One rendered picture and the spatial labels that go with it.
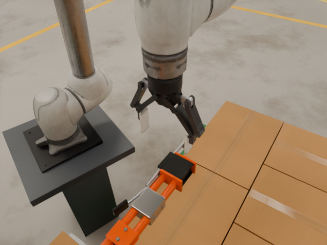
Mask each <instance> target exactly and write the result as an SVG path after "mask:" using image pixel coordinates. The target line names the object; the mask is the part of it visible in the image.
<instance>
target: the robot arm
mask: <svg viewBox="0 0 327 245"><path fill-rule="evenodd" d="M236 1H237V0H134V14H135V23H136V28H137V33H138V35H139V38H140V41H141V45H142V46H141V50H142V57H143V68H144V71H145V73H146V74H147V78H146V77H144V78H143V79H142V80H141V81H139V82H138V89H137V91H136V93H135V95H134V97H133V99H132V101H131V104H130V106H131V107H132V108H135V109H136V111H137V113H138V119H139V120H140V126H141V132H142V133H144V132H145V131H146V130H147V129H148V128H149V117H148V108H147V106H148V105H150V104H151V103H152V102H154V101H156V102H157V103H158V104H159V105H163V106H164V107H166V108H168V109H170V111H171V112H172V113H173V114H175V115H176V116H177V118H178V119H179V121H180V122H181V124H182V125H183V127H184V128H185V130H186V132H187V133H186V134H185V145H184V153H185V154H186V155H187V153H188V152H189V151H190V150H191V148H192V145H193V143H194V142H195V141H196V137H197V138H200V137H201V135H202V134H203V133H204V131H205V128H204V126H203V123H202V121H201V118H200V115H199V113H198V110H197V108H196V105H195V97H194V96H193V95H190V96H189V97H187V96H184V95H183V94H182V77H183V73H184V72H185V70H186V66H187V52H188V39H189V37H191V36H192V35H193V34H194V32H195V31H196V29H197V28H198V27H199V26H200V25H202V24H203V23H206V22H209V21H211V20H213V19H215V18H217V17H219V16H220V15H222V14H223V13H224V12H226V11H227V10H228V9H230V8H231V7H232V6H233V5H234V3H235V2H236ZM54 5H55V9H56V13H57V16H58V20H59V24H60V28H61V31H62V35H63V39H64V43H65V46H66V50H67V54H68V58H69V62H70V65H71V70H70V71H69V73H68V81H67V86H66V87H64V88H63V89H60V88H57V87H47V88H44V89H42V90H40V91H39V92H38V93H37V94H36V95H35V96H34V99H33V112H34V116H35V119H36V121H37V123H38V125H39V127H40V129H41V130H42V133H43V134H44V137H42V138H41V139H39V140H37V141H36V144H37V147H41V146H45V145H48V146H49V153H50V155H51V156H54V155H56V154H57V153H59V152H61V151H63V150H66V149H68V148H70V147H73V146H75V145H78V144H80V143H85V142H86V141H87V140H88V139H87V137H86V136H85V135H84V133H83V131H82V129H81V127H80V125H79V123H78V122H79V120H80V119H81V117H82V116H83V115H84V114H86V113H88V112H89V111H91V110H92V109H94V108H95V107H97V106H98V105H99V104H101V103H102V102H103V101H104V100H105V99H106V98H107V97H108V96H109V94H110V92H111V90H112V80H111V78H110V76H109V75H108V74H107V73H106V72H105V71H104V70H101V69H99V68H98V67H97V66H95V65H94V61H93V55H92V50H91V42H90V36H89V31H88V25H87V19H86V13H85V8H84V2H83V0H54ZM147 88H148V90H149V92H150V93H151V95H152V96H151V97H149V98H148V99H147V100H146V101H144V102H143V103H142V104H141V103H140V100H141V98H142V96H143V95H144V93H145V91H146V89H147ZM176 104H178V105H177V107H176V108H175V107H174V106H175V105H176Z"/></svg>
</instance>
